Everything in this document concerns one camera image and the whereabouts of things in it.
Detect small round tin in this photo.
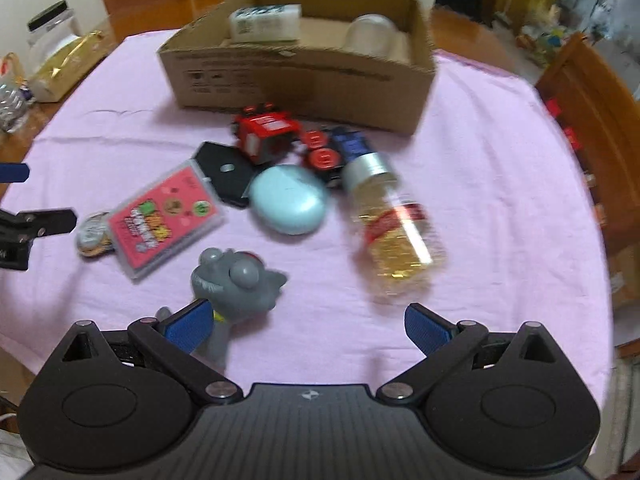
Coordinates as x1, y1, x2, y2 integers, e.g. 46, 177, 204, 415
75, 211, 114, 260

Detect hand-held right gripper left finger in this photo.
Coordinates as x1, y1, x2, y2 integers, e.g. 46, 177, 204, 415
61, 298, 244, 407

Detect golden box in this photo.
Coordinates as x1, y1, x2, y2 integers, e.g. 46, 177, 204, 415
27, 30, 114, 104

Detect pink card case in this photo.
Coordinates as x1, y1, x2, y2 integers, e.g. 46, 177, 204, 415
107, 159, 225, 281

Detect silver capped clear bottle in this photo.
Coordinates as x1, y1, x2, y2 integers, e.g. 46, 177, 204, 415
341, 152, 447, 299

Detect blue toy train car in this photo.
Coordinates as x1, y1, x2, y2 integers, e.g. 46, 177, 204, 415
299, 125, 382, 192

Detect clear plastic bag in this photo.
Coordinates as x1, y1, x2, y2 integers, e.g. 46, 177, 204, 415
0, 52, 37, 134

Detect black lidded clear container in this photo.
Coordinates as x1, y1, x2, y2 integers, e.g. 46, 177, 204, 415
26, 1, 82, 59

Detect light blue oval case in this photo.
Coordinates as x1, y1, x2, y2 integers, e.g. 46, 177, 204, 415
248, 164, 339, 236

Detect red toy train car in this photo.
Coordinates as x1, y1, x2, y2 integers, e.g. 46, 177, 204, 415
232, 101, 302, 166

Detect pink tablecloth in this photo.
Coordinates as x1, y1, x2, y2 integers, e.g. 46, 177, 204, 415
0, 34, 615, 463

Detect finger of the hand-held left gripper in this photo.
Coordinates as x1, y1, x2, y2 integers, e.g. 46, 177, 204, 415
0, 207, 79, 272
0, 162, 30, 184

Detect grey toy figure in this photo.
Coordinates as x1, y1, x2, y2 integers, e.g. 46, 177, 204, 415
155, 247, 290, 377

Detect wooden chair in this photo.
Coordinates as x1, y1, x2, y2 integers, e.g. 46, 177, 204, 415
534, 32, 640, 243

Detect white tissue packet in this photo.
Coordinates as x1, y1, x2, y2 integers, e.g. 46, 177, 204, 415
228, 4, 304, 44

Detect brown cardboard box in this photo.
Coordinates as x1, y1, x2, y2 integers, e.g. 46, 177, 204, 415
157, 0, 437, 137

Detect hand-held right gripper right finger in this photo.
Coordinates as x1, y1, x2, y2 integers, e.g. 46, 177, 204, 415
375, 302, 562, 406

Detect black hexagonal plate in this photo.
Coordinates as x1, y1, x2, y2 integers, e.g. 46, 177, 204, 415
192, 141, 262, 210

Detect clear glass jar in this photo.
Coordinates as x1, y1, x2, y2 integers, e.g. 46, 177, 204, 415
342, 14, 412, 59

